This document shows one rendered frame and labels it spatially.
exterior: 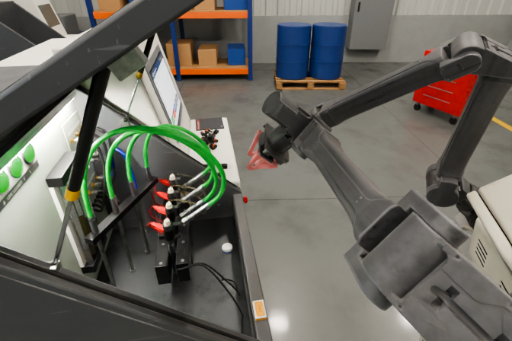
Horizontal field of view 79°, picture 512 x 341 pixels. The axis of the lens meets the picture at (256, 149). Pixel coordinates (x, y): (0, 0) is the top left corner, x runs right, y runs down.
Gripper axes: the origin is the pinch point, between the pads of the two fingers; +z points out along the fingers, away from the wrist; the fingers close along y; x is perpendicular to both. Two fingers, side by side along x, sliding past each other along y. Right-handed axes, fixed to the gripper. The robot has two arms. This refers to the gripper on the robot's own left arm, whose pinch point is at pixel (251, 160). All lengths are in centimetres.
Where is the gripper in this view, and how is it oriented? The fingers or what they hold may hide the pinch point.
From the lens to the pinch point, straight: 81.9
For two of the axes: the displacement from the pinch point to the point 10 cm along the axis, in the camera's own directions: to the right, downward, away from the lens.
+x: 7.3, 5.1, 4.6
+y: -0.3, 6.9, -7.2
